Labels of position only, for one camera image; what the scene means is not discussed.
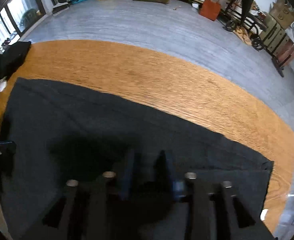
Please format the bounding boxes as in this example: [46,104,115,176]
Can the black garment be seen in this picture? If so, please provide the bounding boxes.
[0,78,273,239]

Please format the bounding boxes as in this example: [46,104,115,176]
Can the black cart with clothes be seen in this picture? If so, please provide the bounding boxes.
[223,0,267,51]

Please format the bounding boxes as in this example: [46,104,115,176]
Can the olive storage trunks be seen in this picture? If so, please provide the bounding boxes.
[259,12,294,77]

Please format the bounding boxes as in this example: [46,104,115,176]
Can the orange paper bag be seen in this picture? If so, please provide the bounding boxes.
[199,0,221,21]

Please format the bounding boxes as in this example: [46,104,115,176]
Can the cardboard boxes stack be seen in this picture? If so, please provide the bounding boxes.
[269,0,294,29]

